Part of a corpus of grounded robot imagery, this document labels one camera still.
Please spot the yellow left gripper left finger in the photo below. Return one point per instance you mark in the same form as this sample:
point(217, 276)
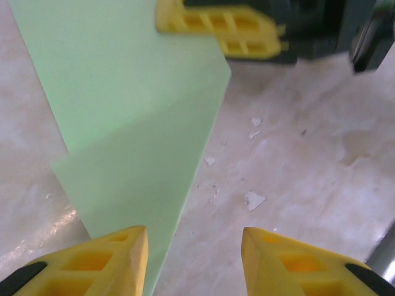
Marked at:
point(77, 271)

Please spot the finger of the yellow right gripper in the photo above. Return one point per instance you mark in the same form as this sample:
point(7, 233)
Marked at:
point(268, 49)
point(172, 18)

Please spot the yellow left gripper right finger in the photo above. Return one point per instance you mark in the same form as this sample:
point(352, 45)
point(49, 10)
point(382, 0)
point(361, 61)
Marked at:
point(293, 271)

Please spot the light green paper sheet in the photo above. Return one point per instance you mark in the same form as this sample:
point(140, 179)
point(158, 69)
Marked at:
point(123, 108)

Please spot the aluminium mounting rail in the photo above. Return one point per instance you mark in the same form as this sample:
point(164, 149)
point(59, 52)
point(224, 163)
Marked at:
point(385, 265)

